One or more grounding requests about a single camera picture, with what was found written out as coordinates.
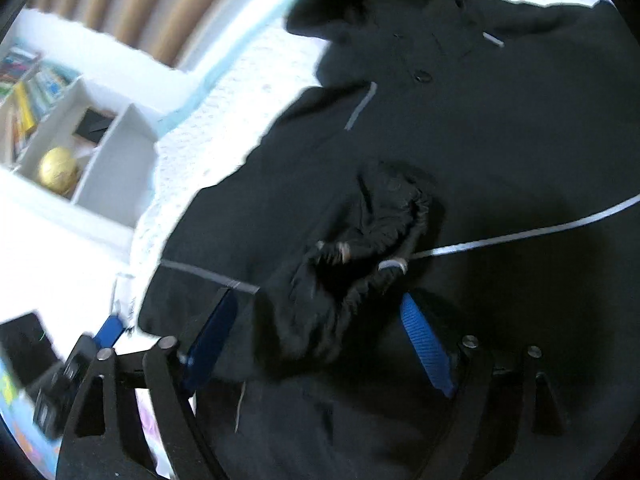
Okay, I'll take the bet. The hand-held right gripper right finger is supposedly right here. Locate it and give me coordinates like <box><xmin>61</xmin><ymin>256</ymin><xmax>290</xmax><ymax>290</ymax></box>
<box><xmin>400</xmin><ymin>291</ymin><xmax>586</xmax><ymax>480</ymax></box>

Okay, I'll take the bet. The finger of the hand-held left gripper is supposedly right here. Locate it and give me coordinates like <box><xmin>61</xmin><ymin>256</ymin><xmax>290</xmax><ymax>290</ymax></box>
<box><xmin>92</xmin><ymin>311</ymin><xmax>125</xmax><ymax>352</ymax></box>

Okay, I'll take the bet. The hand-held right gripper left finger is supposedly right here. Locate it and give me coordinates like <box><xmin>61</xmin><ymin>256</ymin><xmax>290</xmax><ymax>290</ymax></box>
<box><xmin>56</xmin><ymin>287</ymin><xmax>239</xmax><ymax>480</ymax></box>

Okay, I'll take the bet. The black hooded jacket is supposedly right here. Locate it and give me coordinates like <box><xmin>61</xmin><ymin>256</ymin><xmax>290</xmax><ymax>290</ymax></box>
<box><xmin>137</xmin><ymin>0</ymin><xmax>640</xmax><ymax>480</ymax></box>

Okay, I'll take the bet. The white bookshelf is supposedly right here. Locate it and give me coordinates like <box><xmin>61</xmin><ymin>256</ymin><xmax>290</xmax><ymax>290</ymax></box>
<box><xmin>0</xmin><ymin>7</ymin><xmax>197</xmax><ymax>233</ymax></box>

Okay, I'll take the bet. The yellow ball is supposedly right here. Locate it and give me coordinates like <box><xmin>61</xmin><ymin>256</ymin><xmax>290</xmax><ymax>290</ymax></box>
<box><xmin>39</xmin><ymin>146</ymin><xmax>83</xmax><ymax>194</ymax></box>

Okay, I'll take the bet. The small black box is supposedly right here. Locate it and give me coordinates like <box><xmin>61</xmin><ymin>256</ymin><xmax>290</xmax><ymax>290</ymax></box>
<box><xmin>72</xmin><ymin>106</ymin><xmax>117</xmax><ymax>145</ymax></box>

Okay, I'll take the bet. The white dotted bed sheet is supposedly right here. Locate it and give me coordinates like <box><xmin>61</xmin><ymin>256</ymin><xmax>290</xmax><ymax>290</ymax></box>
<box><xmin>114</xmin><ymin>0</ymin><xmax>618</xmax><ymax>346</ymax></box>

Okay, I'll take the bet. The row of colourful books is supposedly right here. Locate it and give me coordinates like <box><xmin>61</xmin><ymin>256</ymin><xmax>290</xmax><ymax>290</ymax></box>
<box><xmin>0</xmin><ymin>45</ymin><xmax>84</xmax><ymax>162</ymax></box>

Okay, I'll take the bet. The brown striped headboard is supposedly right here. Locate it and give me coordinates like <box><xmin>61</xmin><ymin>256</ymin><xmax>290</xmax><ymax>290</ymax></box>
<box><xmin>27</xmin><ymin>0</ymin><xmax>273</xmax><ymax>70</ymax></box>

